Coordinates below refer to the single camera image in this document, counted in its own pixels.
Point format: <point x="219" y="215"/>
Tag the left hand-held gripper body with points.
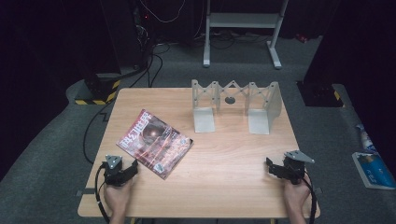
<point x="115" y="176"/>

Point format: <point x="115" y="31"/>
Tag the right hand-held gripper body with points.
<point x="295" y="169"/>

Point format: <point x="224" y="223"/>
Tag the red cover magazine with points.
<point x="155" y="143"/>

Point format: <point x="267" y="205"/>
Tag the grey expandable book rack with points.
<point x="204" y="119"/>

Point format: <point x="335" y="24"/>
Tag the person's left hand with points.
<point x="117" y="199"/>

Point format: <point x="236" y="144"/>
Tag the person's right hand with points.
<point x="295" y="196"/>

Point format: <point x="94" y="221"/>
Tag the round grey table grommet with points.
<point x="230" y="100"/>

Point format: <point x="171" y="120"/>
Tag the blue and white box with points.
<point x="373" y="169"/>

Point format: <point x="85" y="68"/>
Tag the black base with yellow stripes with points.
<point x="320" y="95"/>
<point x="101" y="90"/>

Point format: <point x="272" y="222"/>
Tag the small red object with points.
<point x="301" y="38"/>

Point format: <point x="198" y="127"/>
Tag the dark computer tower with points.
<point x="124" y="34"/>

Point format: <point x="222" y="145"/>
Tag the white metal stand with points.
<point x="243" y="20"/>

